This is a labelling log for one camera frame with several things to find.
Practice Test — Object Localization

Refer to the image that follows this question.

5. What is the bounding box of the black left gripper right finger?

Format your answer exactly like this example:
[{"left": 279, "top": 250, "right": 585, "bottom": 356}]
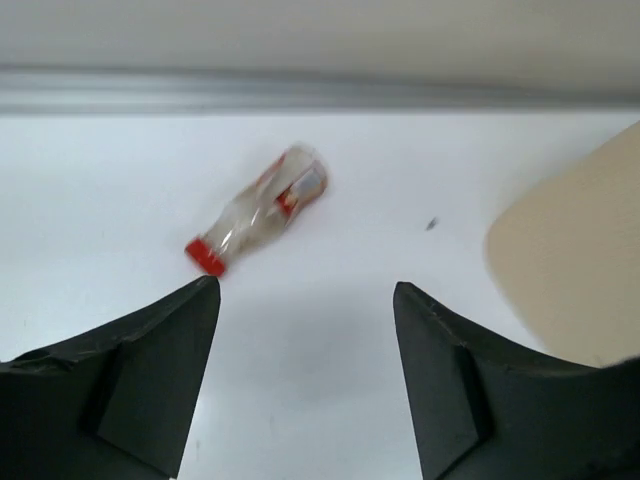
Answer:
[{"left": 393, "top": 282, "right": 639, "bottom": 479}]

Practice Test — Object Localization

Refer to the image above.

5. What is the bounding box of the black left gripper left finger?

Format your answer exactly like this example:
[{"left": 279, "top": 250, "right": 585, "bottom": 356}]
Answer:
[{"left": 1, "top": 276, "right": 220, "bottom": 479}]

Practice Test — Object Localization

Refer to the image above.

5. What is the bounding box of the red cap small bottle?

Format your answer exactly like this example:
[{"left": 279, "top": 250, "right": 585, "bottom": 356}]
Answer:
[{"left": 185, "top": 144, "right": 329, "bottom": 277}]

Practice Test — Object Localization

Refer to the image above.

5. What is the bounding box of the beige ribbed plastic bin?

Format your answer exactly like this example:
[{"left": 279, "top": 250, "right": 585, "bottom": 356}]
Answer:
[{"left": 485, "top": 124, "right": 639, "bottom": 367}]

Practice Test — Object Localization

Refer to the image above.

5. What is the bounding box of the aluminium frame rail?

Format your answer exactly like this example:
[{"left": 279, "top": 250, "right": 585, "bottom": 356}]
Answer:
[{"left": 1, "top": 66, "right": 639, "bottom": 115}]

